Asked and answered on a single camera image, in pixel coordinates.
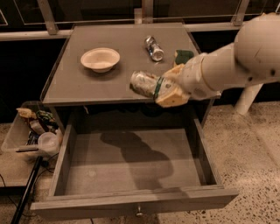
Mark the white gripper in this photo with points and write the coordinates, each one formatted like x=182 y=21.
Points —
x=192 y=76

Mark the green white 7up can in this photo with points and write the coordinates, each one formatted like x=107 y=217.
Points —
x=148 y=84

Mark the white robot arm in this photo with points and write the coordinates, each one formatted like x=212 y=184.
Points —
x=253 y=58

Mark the silver blue soda can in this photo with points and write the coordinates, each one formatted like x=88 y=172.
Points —
x=153 y=49

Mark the grey cabinet counter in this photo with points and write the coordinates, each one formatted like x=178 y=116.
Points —
x=71 y=85

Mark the open grey wooden drawer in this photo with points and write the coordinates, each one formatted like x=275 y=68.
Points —
x=102 y=173

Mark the metal drawer knob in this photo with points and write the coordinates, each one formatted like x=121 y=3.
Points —
x=139 y=212

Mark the green yellow sponge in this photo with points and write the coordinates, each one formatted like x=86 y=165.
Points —
x=182 y=56

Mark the white paper bowl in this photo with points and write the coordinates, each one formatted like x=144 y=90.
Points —
x=100 y=60

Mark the snack bags pile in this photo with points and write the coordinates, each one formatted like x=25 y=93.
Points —
x=38 y=123

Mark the clear plastic cup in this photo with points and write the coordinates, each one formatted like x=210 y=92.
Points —
x=49 y=143

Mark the black tripod leg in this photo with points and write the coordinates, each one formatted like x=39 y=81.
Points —
x=27 y=190

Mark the metal railing frame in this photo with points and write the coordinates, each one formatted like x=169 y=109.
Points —
x=53 y=19

